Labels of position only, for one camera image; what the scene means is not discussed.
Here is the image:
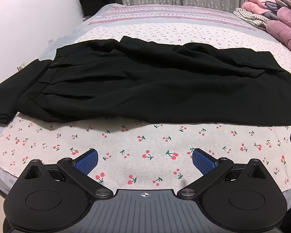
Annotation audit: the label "folded black cloth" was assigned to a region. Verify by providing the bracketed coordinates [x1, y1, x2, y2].
[0, 60, 51, 125]

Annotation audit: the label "grey bed sheet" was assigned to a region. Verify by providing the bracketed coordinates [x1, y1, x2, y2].
[0, 3, 291, 199]

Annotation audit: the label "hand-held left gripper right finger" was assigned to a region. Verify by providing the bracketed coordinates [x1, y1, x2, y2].
[178, 148, 269, 197]

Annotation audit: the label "black pants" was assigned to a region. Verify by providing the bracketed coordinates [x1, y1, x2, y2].
[17, 36, 291, 127]

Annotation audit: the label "pink folded clothes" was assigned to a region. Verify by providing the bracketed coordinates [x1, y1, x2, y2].
[241, 0, 283, 15]

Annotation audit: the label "pink striped patterned cloth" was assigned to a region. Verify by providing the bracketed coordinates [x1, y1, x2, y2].
[87, 3, 257, 31]

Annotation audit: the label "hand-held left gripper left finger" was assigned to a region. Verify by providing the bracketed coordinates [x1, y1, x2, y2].
[23, 149, 113, 198]

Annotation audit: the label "striped grey white garment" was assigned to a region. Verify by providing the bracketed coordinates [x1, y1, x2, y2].
[233, 7, 269, 31]

